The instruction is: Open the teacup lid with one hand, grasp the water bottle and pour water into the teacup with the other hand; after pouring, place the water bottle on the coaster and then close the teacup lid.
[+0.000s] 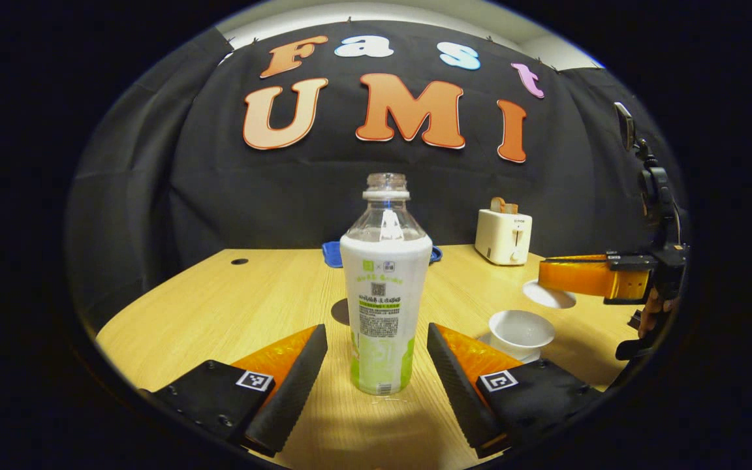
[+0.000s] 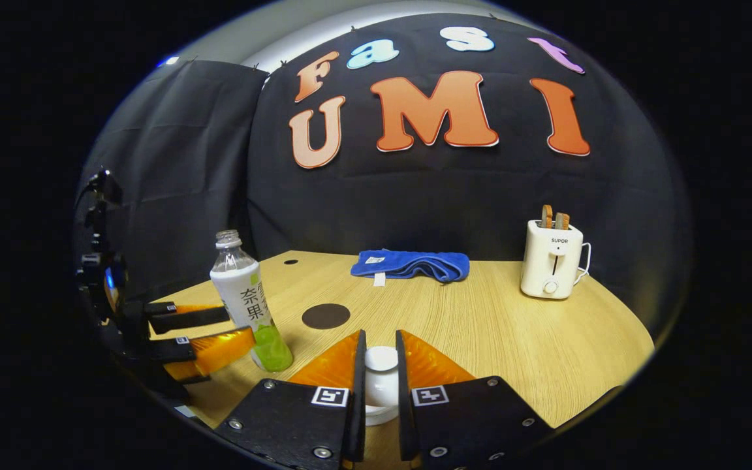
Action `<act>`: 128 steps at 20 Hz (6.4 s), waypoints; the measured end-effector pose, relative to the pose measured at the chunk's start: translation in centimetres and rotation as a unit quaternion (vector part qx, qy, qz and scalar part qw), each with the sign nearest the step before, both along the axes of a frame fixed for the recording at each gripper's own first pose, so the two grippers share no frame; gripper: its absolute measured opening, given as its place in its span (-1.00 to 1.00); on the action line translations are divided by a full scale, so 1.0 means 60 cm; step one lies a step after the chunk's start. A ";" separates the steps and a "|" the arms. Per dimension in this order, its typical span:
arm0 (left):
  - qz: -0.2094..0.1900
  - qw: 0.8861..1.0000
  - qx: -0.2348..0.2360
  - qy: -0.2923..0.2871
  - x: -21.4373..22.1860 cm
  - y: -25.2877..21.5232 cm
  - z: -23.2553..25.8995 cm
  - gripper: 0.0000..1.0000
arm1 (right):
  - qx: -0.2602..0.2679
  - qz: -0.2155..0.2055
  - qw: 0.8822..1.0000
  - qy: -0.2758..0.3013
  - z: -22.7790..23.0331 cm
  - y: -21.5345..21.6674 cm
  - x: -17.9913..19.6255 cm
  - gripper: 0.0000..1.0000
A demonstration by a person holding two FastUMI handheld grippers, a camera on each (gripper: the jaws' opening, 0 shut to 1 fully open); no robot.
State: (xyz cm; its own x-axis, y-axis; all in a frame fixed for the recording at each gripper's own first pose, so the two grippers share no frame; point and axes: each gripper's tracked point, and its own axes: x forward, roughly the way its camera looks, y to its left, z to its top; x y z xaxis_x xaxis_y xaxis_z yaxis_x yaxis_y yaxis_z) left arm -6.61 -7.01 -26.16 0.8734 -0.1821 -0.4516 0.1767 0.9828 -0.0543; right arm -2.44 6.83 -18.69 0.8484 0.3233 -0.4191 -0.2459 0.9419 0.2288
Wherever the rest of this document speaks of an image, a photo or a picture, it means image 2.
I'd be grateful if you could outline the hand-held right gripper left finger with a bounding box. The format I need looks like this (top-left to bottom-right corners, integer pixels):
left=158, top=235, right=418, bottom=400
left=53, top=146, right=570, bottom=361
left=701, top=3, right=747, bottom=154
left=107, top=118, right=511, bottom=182
left=214, top=330, right=368, bottom=470

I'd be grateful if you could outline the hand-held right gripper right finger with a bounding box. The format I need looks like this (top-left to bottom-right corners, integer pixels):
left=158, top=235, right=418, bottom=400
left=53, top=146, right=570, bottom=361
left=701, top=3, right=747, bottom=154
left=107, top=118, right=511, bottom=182
left=396, top=330, right=554, bottom=470

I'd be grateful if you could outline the clear water bottle white label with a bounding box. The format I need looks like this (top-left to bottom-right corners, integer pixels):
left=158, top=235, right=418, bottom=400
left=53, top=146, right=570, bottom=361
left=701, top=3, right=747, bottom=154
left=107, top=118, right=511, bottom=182
left=210, top=230, right=294, bottom=373

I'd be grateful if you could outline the dark round coaster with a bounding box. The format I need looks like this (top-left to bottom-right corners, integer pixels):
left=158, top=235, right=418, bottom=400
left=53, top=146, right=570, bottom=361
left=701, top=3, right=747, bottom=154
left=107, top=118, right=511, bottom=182
left=302, top=303, right=351, bottom=330

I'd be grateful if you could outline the blue folded towel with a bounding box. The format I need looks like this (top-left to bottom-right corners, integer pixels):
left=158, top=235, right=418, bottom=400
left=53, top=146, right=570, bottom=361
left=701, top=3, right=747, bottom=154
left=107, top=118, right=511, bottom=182
left=350, top=249, right=471, bottom=287

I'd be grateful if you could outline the white toaster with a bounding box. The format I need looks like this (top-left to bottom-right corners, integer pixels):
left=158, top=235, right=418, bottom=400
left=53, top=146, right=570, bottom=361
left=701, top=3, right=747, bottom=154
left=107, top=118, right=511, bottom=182
left=520, top=220, right=592, bottom=300

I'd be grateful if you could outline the black backdrop cloth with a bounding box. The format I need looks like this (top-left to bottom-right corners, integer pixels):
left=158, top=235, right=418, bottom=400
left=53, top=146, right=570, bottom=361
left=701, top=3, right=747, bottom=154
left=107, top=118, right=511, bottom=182
left=79, top=13, right=693, bottom=340

